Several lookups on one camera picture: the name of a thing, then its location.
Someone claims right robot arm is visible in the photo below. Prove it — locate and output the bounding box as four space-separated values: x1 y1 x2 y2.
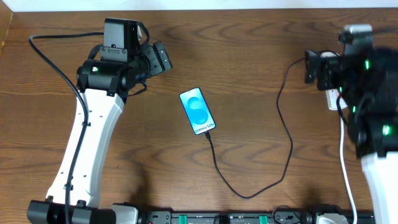
305 47 397 223

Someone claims black USB charging cable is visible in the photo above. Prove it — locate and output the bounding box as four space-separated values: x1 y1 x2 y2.
203 57 307 200

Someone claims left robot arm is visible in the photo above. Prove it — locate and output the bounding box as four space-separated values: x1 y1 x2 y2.
27 18 172 224

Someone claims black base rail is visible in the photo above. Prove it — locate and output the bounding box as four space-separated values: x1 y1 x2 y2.
137 208 375 224

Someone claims blue Galaxy smartphone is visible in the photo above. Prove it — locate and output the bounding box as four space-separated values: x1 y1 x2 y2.
179 87 216 135

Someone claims white power strip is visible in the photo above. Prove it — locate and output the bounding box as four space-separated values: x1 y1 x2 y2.
321 52 347 111

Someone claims white power strip cord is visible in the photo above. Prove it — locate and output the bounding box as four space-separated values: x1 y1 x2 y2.
338 108 358 224

